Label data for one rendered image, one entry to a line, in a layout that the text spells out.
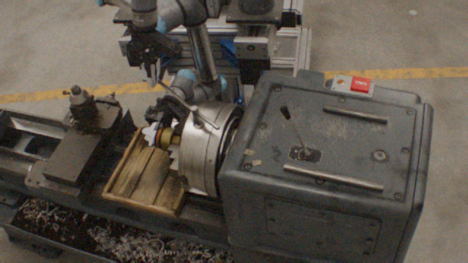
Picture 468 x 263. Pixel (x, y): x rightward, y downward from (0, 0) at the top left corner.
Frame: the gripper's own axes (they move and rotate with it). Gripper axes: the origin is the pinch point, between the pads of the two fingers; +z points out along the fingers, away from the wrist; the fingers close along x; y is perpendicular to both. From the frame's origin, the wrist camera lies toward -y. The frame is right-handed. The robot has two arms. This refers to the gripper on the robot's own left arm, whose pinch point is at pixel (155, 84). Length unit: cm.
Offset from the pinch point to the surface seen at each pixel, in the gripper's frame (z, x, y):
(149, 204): 47.0, 3.7, 4.4
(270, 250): 52, 7, -41
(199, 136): 13.7, 3.5, -15.9
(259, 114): 7.2, -5.1, -32.1
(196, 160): 19.7, 7.4, -16.1
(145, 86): 94, -155, 92
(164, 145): 24.7, -3.3, -0.1
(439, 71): 74, -213, -104
